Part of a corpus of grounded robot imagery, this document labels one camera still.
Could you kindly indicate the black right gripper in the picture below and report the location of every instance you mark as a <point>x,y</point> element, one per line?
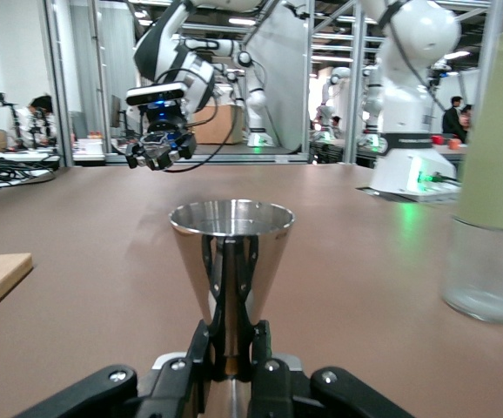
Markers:
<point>164,119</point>

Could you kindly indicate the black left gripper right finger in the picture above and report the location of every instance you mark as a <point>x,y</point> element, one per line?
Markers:
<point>286,396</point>

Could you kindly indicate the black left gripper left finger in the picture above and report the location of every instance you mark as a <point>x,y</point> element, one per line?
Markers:
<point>169,392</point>

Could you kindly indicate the steel double jigger cup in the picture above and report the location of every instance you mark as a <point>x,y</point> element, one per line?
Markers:
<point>260,261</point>

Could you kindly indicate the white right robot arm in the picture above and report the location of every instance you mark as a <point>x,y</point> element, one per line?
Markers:
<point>408,109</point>

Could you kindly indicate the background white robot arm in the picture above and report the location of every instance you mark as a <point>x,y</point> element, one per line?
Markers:
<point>256,100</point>
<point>338,76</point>

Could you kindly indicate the brown cardboard box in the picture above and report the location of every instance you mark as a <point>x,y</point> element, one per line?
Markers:
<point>221,126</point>

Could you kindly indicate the seated person with dark hair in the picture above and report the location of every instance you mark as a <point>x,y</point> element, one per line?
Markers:
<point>38,104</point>

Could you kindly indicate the person in dark suit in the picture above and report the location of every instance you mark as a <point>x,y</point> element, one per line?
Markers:
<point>451,119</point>

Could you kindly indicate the glass bottle with green sleeve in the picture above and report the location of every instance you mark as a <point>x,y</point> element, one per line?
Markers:
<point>495,152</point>

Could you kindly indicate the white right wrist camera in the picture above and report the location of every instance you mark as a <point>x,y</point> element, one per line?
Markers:
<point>156,93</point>

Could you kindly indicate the aluminium frame post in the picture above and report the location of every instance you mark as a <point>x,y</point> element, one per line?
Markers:
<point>350,87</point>
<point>58,87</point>

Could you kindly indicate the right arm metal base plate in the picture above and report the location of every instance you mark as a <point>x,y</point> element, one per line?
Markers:
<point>408,197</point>

